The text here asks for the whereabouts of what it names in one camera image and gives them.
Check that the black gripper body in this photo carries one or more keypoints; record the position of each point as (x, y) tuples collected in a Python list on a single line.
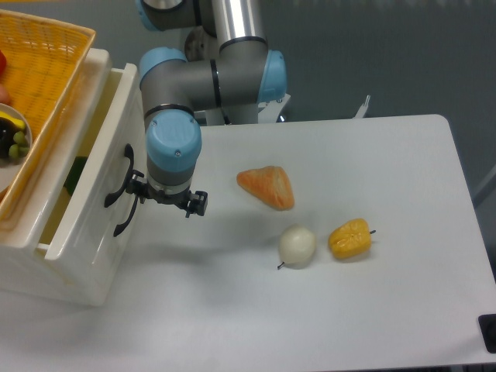
[(177, 195)]

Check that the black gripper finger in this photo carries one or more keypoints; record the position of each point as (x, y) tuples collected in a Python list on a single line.
[(137, 185), (195, 203)]

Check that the white top drawer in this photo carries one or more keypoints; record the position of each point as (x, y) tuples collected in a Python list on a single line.
[(84, 248)]

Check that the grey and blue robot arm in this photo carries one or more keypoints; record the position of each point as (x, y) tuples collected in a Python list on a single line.
[(243, 71)]

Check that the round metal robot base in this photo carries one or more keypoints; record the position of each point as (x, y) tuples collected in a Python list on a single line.
[(200, 45)]

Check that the white drawer cabinet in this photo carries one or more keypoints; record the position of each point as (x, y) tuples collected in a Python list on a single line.
[(27, 236)]

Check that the green toy bell pepper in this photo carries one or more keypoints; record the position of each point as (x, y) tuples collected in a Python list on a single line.
[(74, 174)]

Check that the orange toy bread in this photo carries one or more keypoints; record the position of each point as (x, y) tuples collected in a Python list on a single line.
[(271, 185)]

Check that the white toy pear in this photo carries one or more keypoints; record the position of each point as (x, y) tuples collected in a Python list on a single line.
[(296, 247)]

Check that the white plate with toy food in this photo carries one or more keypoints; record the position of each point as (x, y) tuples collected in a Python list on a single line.
[(16, 143)]

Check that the yellow woven basket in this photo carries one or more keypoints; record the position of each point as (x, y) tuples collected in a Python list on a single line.
[(44, 57)]

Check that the yellow toy bell pepper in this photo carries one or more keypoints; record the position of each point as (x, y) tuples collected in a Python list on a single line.
[(350, 239)]

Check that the red toy fruit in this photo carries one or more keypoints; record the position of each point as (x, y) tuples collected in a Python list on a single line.
[(3, 63)]

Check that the black object at table edge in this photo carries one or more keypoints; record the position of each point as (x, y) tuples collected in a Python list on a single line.
[(487, 325)]

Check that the black lower drawer handle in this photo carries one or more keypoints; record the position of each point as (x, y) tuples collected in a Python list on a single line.
[(121, 227)]

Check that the white bracket behind table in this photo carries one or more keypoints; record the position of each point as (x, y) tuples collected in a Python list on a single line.
[(362, 110)]

